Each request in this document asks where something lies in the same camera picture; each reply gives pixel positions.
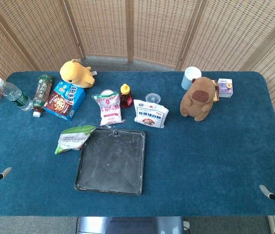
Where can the green white corn starch bag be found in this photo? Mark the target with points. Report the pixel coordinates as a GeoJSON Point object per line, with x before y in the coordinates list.
{"type": "Point", "coordinates": [72, 139]}

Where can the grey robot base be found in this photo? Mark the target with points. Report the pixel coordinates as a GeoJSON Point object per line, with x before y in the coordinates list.
{"type": "Point", "coordinates": [130, 225]}

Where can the clear water bottle green label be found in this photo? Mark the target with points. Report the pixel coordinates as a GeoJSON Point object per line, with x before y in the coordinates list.
{"type": "Point", "coordinates": [14, 94]}

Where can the blue table cloth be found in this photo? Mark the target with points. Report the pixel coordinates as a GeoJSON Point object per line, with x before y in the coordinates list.
{"type": "Point", "coordinates": [200, 158]}

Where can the brown tea bottle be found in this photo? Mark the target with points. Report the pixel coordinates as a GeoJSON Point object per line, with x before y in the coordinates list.
{"type": "Point", "coordinates": [41, 93]}

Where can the blue cookie box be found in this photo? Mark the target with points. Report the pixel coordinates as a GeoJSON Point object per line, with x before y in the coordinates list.
{"type": "Point", "coordinates": [65, 101]}

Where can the purple white drink carton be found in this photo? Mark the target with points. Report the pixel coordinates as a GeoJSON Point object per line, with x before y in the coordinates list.
{"type": "Point", "coordinates": [225, 87]}

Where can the brown yellow snack box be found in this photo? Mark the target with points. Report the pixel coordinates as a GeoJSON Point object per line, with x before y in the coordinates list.
{"type": "Point", "coordinates": [216, 93]}

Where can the brown capybara plush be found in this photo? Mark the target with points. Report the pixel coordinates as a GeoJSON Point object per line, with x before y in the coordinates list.
{"type": "Point", "coordinates": [198, 98]}

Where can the black baking tray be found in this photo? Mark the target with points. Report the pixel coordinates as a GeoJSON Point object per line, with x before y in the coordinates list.
{"type": "Point", "coordinates": [111, 159]}

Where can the yellow plush toy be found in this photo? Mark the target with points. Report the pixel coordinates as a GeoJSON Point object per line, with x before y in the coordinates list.
{"type": "Point", "coordinates": [76, 73]}

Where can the white bag pink print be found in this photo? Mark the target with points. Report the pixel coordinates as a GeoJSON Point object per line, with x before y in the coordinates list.
{"type": "Point", "coordinates": [110, 109]}

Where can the light blue cup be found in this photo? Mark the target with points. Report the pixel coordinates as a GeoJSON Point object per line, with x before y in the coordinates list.
{"type": "Point", "coordinates": [189, 78]}

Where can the small white round bowl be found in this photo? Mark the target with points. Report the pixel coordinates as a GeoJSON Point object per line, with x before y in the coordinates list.
{"type": "Point", "coordinates": [106, 92]}

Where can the white sugar bag blue print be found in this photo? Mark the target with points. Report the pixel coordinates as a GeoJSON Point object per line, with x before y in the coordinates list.
{"type": "Point", "coordinates": [150, 114]}

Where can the honey bottle yellow cap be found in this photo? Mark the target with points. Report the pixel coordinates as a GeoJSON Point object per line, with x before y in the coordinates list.
{"type": "Point", "coordinates": [126, 98]}

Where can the clear round plastic container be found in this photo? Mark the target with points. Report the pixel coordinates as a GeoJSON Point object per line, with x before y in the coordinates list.
{"type": "Point", "coordinates": [153, 98]}

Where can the woven wooden folding screen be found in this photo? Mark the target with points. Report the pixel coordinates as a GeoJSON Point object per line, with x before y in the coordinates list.
{"type": "Point", "coordinates": [152, 26]}

